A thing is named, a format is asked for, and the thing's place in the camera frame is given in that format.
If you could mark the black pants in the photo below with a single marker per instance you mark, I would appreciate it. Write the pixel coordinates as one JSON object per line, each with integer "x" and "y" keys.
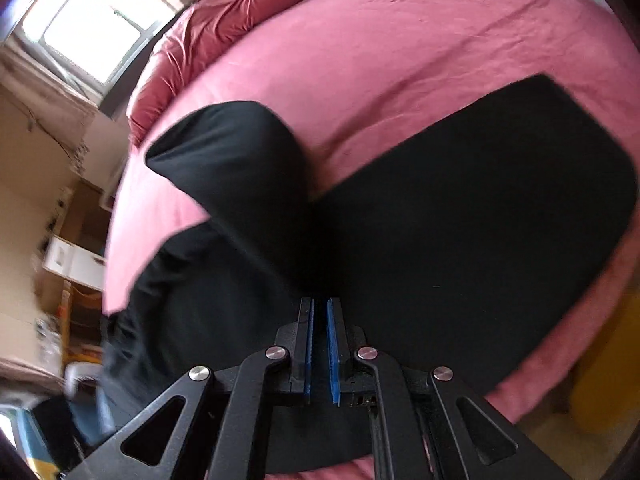
{"x": 450, "y": 235}

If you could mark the yellow object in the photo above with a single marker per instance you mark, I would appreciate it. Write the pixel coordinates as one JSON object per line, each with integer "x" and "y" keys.
{"x": 610, "y": 375}

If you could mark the dark red quilt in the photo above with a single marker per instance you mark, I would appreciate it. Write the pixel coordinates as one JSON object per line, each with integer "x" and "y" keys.
{"x": 225, "y": 25}

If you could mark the pink bed sheet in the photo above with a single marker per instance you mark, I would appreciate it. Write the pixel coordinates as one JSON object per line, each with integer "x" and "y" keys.
{"x": 375, "y": 60}

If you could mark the window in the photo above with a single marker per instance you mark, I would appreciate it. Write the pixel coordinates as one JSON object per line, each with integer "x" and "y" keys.
{"x": 85, "y": 25}

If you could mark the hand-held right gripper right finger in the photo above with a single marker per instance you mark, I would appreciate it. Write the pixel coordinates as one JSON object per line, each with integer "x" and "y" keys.
{"x": 332, "y": 350}

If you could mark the white cabinet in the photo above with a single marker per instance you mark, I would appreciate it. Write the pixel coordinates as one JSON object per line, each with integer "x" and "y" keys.
{"x": 67, "y": 262}

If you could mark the grey chair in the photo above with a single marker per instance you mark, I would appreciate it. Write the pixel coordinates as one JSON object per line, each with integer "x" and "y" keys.
{"x": 82, "y": 390}

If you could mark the wooden shelf unit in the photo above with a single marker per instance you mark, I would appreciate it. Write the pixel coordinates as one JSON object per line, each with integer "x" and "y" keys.
{"x": 80, "y": 210}

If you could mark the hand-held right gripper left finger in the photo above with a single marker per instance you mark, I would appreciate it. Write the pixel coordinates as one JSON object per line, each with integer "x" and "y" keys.
{"x": 308, "y": 350}

